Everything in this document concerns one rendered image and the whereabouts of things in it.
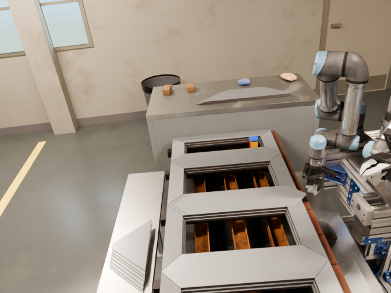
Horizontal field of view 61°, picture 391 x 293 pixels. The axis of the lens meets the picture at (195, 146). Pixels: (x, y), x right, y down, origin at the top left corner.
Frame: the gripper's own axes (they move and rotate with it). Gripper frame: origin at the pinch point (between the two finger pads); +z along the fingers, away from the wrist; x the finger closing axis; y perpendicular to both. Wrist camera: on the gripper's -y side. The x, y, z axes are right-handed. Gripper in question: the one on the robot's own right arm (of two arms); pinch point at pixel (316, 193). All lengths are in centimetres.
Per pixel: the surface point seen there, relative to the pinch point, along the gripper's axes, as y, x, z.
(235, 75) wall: 6, -314, 38
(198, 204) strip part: 65, 1, 1
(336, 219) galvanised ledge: -12.4, 2.8, 18.4
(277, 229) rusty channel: 22.3, 6.8, 18.3
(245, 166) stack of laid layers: 33.5, -35.6, 2.9
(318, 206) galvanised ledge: -6.1, -8.9, 18.3
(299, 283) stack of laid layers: 24, 53, 3
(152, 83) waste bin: 124, -296, 31
